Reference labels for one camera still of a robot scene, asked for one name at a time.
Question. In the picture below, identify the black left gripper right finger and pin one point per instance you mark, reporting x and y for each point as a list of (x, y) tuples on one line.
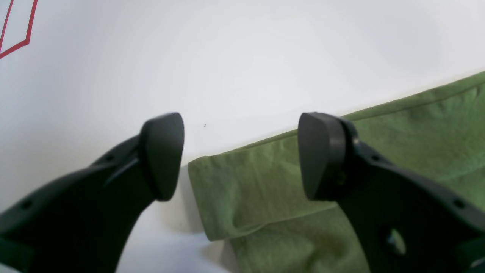
[(405, 223)]

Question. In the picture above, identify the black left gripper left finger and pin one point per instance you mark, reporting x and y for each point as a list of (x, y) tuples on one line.
[(80, 223)]

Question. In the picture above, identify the olive green T-shirt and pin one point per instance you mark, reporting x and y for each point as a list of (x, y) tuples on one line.
[(254, 196)]

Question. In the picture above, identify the red triangle sticker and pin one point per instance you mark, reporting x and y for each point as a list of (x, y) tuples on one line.
[(16, 23)]

